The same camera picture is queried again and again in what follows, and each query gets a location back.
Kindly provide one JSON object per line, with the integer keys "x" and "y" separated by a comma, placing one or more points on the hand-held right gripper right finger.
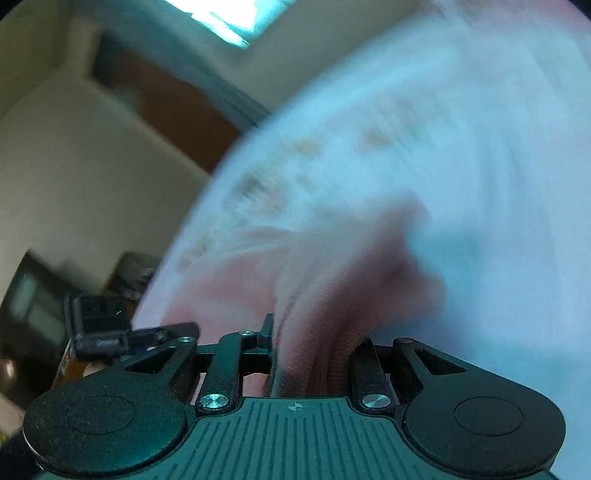
{"x": 370, "y": 367}

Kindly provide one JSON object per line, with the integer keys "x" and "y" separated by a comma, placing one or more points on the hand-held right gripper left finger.
{"x": 267, "y": 333}

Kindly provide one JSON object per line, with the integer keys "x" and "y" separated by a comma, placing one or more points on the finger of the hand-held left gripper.
{"x": 161, "y": 333}

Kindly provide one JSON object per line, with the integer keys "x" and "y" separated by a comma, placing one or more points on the pink ribbed garment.
{"x": 323, "y": 286}

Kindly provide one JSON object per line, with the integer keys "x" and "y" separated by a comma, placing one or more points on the dark cluttered object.
{"x": 134, "y": 274}

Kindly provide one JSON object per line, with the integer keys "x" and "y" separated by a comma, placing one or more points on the dark screen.
{"x": 32, "y": 304}

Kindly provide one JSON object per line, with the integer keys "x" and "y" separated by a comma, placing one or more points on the brown wooden door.
{"x": 184, "y": 115}

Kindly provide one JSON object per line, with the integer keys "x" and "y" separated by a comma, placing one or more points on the white floral bed sheet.
{"x": 485, "y": 161}

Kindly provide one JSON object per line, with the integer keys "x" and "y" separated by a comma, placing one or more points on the grey curtain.
{"x": 194, "y": 78}

